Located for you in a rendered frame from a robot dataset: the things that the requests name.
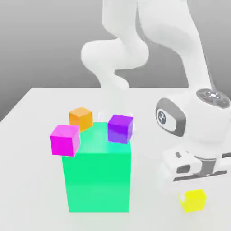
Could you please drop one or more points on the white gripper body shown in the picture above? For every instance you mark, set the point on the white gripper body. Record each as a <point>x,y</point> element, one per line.
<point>198,182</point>

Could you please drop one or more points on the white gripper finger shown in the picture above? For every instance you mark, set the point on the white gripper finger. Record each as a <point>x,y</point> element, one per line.
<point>182,197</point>

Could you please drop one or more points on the small yellow cube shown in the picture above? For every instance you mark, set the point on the small yellow cube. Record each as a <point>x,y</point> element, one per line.
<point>195,201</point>

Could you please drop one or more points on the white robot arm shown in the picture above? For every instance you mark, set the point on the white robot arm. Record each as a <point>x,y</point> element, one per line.
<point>194,126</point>

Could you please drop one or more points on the small purple cube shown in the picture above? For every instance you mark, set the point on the small purple cube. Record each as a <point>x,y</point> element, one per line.
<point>120,129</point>

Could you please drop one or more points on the small orange cube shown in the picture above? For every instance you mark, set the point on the small orange cube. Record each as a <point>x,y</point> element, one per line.
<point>81,117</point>

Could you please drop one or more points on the small magenta cube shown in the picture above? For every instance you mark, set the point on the small magenta cube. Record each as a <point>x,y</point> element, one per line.
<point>63,141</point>

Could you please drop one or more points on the large green box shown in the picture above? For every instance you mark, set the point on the large green box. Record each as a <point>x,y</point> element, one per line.
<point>98,180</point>

